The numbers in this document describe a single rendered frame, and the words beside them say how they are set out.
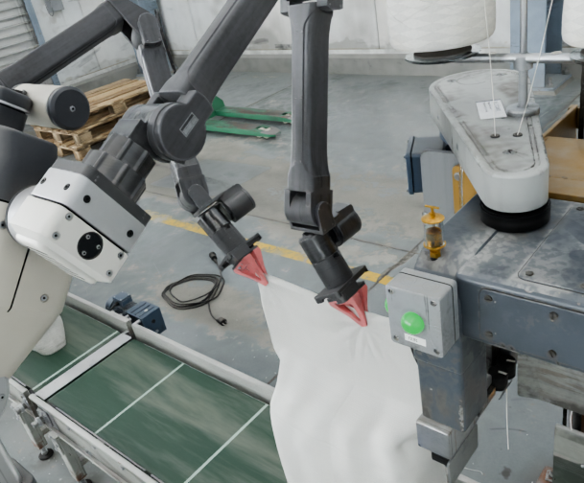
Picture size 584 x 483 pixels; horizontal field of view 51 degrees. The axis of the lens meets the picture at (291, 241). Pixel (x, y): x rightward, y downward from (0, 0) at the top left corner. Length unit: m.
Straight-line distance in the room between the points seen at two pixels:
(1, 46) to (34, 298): 7.70
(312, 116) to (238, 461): 1.16
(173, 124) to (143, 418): 1.46
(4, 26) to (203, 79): 7.76
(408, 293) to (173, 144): 0.36
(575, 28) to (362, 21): 6.25
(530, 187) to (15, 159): 0.67
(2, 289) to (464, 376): 0.64
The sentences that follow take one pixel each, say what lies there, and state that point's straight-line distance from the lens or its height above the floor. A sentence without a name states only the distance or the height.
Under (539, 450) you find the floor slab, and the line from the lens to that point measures 2.36.
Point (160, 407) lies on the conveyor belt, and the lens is 2.16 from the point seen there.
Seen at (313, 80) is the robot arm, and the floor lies 1.50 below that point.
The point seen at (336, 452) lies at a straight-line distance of 1.35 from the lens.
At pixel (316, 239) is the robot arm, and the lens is 1.09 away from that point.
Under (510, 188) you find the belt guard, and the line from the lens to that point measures 0.82.
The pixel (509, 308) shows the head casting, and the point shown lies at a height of 1.30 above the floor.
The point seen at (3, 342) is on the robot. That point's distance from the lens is 1.00.
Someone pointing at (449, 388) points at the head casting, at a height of 1.15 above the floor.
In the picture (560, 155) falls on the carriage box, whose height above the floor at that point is 1.33.
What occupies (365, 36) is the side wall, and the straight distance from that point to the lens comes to 7.12.
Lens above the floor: 1.75
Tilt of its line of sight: 28 degrees down
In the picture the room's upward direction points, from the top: 11 degrees counter-clockwise
